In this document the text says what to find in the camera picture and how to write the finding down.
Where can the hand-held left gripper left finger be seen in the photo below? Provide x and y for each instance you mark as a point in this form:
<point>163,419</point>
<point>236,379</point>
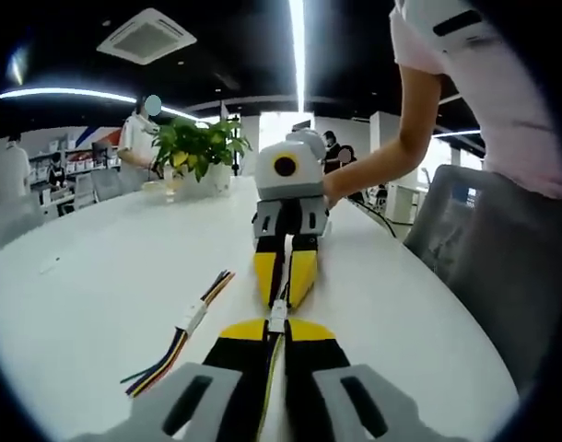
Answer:
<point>237,368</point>

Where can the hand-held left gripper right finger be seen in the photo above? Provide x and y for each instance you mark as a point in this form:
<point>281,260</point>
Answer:
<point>318,368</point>

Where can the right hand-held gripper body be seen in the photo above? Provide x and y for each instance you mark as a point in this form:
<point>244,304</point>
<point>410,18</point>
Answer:
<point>304,182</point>

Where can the person's right hand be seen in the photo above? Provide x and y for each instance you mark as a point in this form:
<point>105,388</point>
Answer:
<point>336,186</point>

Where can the white plant pot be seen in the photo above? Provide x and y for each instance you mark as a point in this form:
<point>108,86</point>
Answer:
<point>220,179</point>

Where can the green potted plant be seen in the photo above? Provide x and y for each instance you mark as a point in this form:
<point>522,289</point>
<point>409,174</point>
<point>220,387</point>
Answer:
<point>193,143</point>

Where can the straight ceiling light strip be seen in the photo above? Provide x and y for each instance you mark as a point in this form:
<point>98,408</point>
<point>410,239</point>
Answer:
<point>299,50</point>

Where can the glass dish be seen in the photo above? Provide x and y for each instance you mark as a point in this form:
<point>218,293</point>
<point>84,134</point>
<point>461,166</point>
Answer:
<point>159,189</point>

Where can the grey office chair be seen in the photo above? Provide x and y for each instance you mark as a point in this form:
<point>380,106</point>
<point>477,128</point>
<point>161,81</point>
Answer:
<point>488,253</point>

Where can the person's pink shirt torso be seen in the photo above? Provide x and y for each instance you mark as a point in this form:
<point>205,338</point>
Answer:
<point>488,92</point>

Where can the ceiling air conditioner vent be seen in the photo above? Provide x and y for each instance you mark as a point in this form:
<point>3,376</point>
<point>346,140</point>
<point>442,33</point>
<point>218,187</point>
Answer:
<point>147,36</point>

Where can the curved ceiling light strip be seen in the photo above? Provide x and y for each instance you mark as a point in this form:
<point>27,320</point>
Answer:
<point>78,93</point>

